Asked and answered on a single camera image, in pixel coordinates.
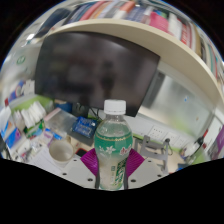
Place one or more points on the white wall power outlet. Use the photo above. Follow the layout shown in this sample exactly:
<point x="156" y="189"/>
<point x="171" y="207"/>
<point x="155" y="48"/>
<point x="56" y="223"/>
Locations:
<point x="155" y="132"/>
<point x="170" y="137"/>

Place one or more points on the black computer monitor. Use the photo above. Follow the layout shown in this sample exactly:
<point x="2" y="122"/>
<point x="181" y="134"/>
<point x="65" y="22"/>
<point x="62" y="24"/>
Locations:
<point x="96" y="70"/>

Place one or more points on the blue snack packet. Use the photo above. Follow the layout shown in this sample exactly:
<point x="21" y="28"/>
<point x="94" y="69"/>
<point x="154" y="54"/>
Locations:
<point x="84" y="127"/>

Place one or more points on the clear plastic box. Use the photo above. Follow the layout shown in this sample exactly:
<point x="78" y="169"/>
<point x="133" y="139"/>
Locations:
<point x="61" y="120"/>

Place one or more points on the wall shelf with books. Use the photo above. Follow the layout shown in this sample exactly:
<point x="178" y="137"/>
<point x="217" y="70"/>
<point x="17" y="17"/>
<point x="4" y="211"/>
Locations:
<point x="160" y="36"/>

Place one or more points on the dark wine bottle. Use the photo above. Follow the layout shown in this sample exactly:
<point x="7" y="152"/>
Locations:
<point x="201" y="140"/>

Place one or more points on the stack of white napkins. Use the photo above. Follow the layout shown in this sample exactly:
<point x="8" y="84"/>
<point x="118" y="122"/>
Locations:
<point x="31" y="115"/>

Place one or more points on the grey metal laptop stand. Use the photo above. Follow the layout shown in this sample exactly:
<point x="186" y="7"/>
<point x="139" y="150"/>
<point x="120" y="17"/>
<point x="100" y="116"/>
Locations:
<point x="155" y="150"/>

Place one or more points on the white ribbed mug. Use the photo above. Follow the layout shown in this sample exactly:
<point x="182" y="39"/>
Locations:
<point x="61" y="151"/>

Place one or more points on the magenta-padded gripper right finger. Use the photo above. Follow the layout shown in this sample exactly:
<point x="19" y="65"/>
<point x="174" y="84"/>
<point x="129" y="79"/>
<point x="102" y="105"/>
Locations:
<point x="146" y="171"/>

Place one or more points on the purple hanging banner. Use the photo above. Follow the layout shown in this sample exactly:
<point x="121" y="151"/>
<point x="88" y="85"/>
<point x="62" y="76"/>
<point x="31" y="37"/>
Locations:
<point x="220" y="141"/>

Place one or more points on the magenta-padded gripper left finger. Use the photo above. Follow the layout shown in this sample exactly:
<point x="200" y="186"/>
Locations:
<point x="78" y="171"/>

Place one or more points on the green-labelled clear drink bottle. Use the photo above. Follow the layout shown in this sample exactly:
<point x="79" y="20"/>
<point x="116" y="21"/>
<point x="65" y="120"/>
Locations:
<point x="113" y="140"/>

